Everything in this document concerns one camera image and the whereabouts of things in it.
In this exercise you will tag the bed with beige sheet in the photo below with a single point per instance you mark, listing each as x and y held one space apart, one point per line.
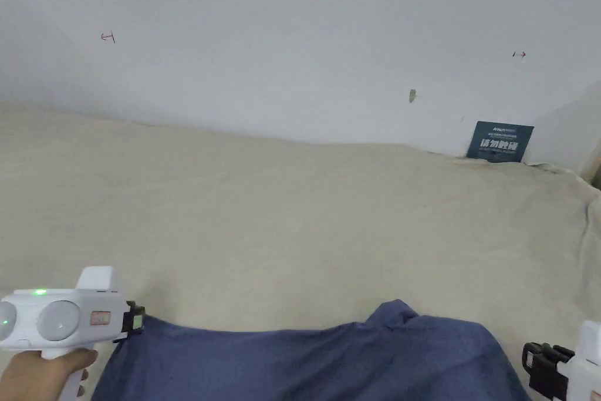
281 213

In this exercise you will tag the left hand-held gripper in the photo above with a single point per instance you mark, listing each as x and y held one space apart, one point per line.
70 316

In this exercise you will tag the dark blue shirt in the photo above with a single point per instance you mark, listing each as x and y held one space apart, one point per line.
300 363

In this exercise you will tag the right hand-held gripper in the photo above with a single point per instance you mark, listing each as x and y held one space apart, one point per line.
589 363

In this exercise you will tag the person's left hand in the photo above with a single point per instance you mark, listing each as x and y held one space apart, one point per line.
33 375

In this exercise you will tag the dark printed card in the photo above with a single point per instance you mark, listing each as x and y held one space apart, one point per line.
500 142

